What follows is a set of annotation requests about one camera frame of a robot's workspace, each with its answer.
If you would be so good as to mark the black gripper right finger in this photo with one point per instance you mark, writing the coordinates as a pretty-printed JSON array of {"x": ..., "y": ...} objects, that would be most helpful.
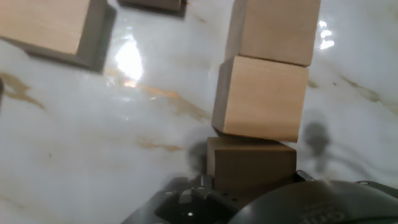
[{"x": 304, "y": 176}]

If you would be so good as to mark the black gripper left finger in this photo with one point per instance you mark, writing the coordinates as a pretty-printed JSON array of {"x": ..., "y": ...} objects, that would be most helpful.
[{"x": 186, "y": 205}]

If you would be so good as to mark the white marble pattern mat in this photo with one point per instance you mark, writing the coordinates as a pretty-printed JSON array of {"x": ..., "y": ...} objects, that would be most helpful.
[{"x": 93, "y": 140}]

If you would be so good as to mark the large wooden cube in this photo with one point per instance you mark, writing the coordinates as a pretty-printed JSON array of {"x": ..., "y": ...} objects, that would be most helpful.
[
  {"x": 152, "y": 3},
  {"x": 252, "y": 161},
  {"x": 264, "y": 99},
  {"x": 43, "y": 25},
  {"x": 276, "y": 28}
]

